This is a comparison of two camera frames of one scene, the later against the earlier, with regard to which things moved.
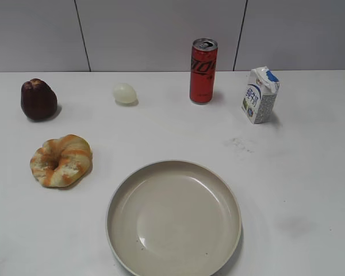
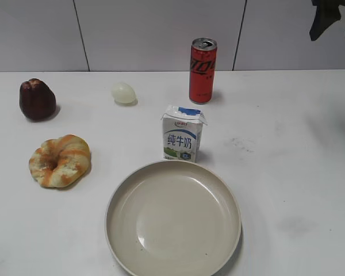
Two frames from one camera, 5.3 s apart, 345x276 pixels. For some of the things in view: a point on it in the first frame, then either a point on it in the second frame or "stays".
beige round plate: x=173 y=218 stays
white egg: x=125 y=94 stays
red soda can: x=203 y=56 stays
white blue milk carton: x=260 y=99 -> x=182 y=127
